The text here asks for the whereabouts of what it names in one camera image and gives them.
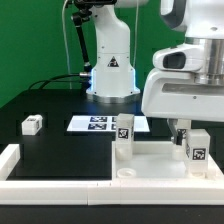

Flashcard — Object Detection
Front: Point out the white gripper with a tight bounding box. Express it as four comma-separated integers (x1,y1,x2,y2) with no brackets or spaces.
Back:
141,43,224,146

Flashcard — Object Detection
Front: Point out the white square tabletop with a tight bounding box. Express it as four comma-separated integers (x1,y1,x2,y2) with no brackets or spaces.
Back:
112,141,224,181

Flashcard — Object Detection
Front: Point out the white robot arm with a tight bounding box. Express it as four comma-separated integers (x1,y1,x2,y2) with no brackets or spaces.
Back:
87,0,224,133

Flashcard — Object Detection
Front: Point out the white marker sheet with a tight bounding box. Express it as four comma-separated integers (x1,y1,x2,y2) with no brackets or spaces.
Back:
67,115,150,132

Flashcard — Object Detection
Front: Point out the white U-shaped fence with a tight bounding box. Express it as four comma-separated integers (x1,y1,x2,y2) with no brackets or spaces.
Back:
0,144,224,205

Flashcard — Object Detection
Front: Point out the black cable bundle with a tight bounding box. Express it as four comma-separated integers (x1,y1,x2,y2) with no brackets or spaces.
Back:
27,73,91,91

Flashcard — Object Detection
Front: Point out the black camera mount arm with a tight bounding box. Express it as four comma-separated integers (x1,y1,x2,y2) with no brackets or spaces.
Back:
71,0,117,72

